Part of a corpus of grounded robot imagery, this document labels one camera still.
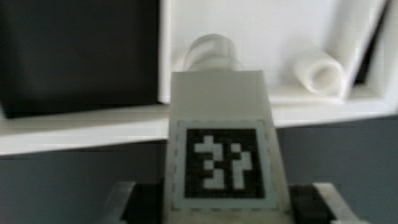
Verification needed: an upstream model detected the white U-shaped obstacle fence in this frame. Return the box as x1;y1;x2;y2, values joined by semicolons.
0;0;398;156

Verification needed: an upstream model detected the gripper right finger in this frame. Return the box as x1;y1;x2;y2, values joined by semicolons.
290;183;370;224

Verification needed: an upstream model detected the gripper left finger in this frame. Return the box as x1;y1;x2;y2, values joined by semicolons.
96;182;164;224

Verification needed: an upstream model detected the white square tabletop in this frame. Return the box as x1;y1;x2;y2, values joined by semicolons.
160;0;388;104

